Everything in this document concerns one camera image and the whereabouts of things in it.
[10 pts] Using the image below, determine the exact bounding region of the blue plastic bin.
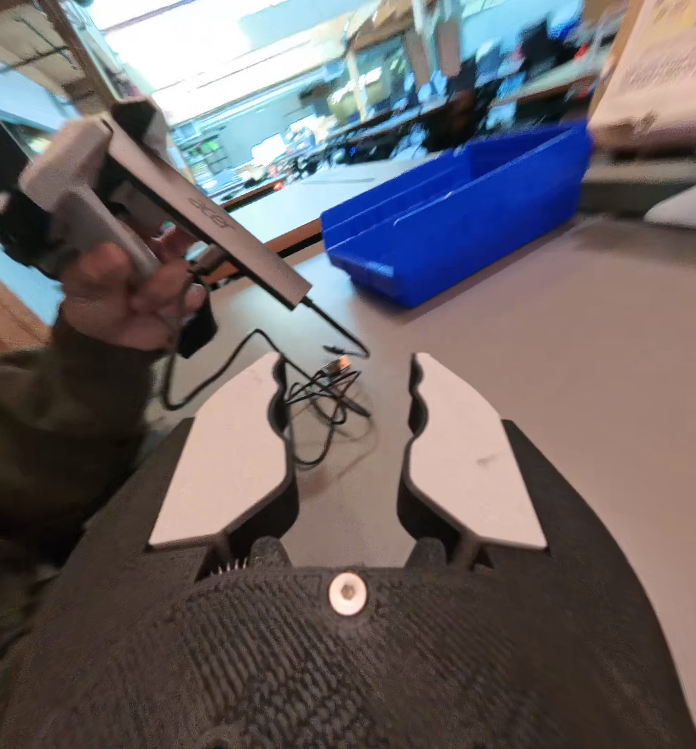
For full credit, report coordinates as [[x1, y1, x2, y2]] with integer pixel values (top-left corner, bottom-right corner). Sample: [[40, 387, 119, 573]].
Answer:
[[320, 119, 596, 310]]

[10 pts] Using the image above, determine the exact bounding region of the black usb-c cable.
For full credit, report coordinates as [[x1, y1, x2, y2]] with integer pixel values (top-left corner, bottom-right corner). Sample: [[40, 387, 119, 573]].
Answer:
[[161, 275, 302, 469]]

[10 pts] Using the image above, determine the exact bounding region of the person's left hand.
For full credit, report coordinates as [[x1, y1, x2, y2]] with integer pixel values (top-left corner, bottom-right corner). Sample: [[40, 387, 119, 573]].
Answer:
[[60, 225, 210, 353]]

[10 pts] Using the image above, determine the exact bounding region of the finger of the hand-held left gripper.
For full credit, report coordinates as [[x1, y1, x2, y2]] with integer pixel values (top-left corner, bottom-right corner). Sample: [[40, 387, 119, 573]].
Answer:
[[18, 117, 115, 206], [110, 98, 171, 162]]

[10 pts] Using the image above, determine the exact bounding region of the white table with wooden edge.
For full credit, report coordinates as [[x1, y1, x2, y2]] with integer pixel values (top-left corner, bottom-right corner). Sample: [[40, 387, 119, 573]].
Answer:
[[204, 151, 445, 284]]

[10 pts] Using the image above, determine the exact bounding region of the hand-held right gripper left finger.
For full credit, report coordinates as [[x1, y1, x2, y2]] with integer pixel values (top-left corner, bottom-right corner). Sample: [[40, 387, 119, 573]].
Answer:
[[147, 351, 301, 554]]

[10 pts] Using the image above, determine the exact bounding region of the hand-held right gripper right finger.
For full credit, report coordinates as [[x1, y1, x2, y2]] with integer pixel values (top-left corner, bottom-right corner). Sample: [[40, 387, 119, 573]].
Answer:
[[396, 351, 549, 571]]

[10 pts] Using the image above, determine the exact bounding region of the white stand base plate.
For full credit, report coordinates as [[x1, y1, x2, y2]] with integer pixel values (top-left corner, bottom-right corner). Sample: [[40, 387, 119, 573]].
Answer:
[[643, 174, 696, 233]]

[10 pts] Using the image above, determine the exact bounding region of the silver usb hub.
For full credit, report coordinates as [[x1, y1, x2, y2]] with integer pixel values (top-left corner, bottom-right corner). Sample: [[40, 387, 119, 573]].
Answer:
[[100, 113, 373, 360]]

